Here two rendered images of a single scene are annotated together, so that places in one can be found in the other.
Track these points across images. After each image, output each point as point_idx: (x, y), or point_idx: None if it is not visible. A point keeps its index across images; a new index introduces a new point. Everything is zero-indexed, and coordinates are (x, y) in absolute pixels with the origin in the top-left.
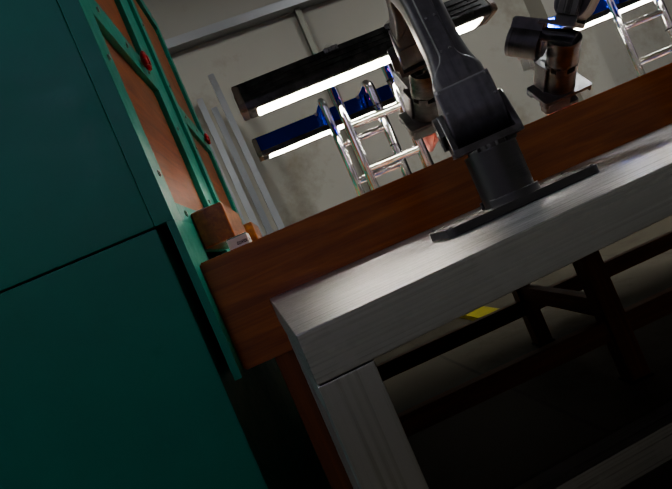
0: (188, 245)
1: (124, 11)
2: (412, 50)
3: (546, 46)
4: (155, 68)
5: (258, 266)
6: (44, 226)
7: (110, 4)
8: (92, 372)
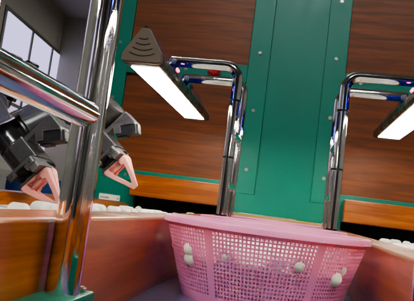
0: (96, 188)
1: (253, 23)
2: None
3: (24, 132)
4: (318, 47)
5: None
6: None
7: (227, 28)
8: None
